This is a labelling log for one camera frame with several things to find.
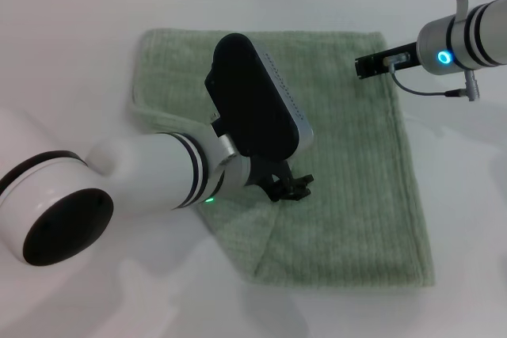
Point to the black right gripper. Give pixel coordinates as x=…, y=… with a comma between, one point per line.
x=396, y=60

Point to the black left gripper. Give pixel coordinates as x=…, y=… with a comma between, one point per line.
x=267, y=173

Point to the pale green terry towel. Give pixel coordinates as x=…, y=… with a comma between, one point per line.
x=348, y=179

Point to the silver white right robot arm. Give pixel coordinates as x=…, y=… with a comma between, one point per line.
x=471, y=39

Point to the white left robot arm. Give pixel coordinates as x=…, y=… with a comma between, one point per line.
x=150, y=173

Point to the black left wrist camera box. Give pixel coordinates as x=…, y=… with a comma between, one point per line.
x=253, y=100

